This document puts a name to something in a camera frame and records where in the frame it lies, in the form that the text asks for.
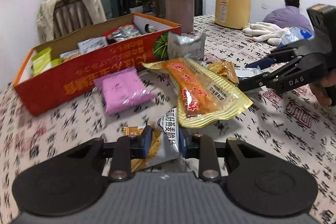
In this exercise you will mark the person in purple jacket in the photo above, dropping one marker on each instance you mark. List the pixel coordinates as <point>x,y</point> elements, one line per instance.
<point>289,16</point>

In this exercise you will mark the white work gloves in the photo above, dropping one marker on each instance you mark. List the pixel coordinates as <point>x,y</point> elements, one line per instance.
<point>265,32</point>

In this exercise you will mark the operator hand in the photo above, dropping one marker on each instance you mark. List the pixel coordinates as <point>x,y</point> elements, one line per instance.
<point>318,90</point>

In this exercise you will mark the calligraphy tablecloth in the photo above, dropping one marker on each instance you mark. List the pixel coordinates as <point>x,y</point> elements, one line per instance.
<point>292,126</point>

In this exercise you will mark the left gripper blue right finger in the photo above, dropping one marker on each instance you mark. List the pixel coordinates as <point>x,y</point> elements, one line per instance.
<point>201,147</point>

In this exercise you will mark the silver grey snack packet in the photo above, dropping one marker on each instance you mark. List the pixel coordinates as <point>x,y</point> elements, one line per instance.
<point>185,46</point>

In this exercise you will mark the wooden chair with jacket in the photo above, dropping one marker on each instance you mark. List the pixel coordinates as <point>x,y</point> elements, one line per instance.
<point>69,16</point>

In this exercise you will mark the blue white plastic bag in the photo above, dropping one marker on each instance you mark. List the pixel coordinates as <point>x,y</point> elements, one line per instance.
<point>294,34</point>

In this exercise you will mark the red cardboard snack box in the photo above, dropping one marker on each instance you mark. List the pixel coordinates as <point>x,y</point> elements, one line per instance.
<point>75,77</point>

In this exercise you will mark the green snack bar packet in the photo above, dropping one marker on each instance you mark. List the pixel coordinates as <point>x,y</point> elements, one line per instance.
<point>42,61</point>

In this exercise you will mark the silver oat crisp packet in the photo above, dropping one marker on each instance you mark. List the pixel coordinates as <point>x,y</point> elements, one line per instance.
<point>164,145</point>

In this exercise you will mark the beige jacket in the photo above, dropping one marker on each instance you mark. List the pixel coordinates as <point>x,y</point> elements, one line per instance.
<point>45,17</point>

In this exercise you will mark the silver red foil snack bag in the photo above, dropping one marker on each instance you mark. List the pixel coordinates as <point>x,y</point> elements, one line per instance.
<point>122,33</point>

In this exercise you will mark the pink snack packet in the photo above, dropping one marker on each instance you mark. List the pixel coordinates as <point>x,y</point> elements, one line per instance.
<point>123,90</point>

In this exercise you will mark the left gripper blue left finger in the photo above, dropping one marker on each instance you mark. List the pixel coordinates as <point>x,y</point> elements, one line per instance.
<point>126,148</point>

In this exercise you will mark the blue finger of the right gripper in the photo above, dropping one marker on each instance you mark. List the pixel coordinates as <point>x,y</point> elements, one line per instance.
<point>262,63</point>
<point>254,82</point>

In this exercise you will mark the orange gold snack packet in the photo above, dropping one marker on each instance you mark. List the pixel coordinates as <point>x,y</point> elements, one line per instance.
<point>203,96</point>

